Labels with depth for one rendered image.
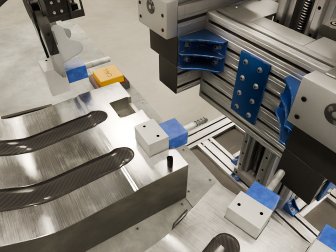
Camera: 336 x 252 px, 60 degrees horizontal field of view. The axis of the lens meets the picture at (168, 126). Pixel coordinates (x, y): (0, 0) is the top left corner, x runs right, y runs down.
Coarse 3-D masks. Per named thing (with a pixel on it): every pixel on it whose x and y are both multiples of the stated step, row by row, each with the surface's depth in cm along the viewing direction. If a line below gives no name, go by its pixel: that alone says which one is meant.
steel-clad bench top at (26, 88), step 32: (0, 32) 98; (32, 32) 98; (0, 64) 83; (32, 64) 83; (0, 96) 72; (32, 96) 72; (64, 96) 72; (192, 160) 57; (192, 192) 51; (160, 224) 47
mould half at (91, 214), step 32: (96, 96) 57; (128, 96) 57; (0, 128) 50; (32, 128) 51; (96, 128) 51; (128, 128) 50; (0, 160) 44; (32, 160) 46; (64, 160) 46; (160, 160) 45; (96, 192) 41; (128, 192) 41; (160, 192) 45; (0, 224) 35; (32, 224) 37; (64, 224) 38; (96, 224) 41; (128, 224) 46
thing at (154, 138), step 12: (168, 120) 50; (204, 120) 51; (144, 132) 46; (156, 132) 46; (168, 132) 48; (180, 132) 48; (144, 144) 45; (156, 144) 45; (168, 144) 47; (180, 144) 49
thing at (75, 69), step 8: (40, 64) 54; (48, 64) 54; (64, 64) 56; (72, 64) 56; (80, 64) 56; (88, 64) 58; (96, 64) 58; (48, 72) 52; (56, 72) 53; (72, 72) 55; (80, 72) 56; (48, 80) 53; (56, 80) 54; (64, 80) 55; (72, 80) 56; (56, 88) 55; (64, 88) 55
